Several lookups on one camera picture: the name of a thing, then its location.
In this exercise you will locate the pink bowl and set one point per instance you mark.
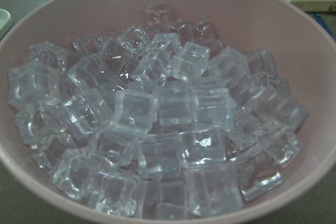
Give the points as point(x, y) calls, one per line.
point(304, 55)

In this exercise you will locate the clear ice cubes pile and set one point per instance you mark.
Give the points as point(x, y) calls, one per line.
point(159, 122)

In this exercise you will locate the cream bear tray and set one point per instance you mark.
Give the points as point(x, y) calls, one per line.
point(5, 22)

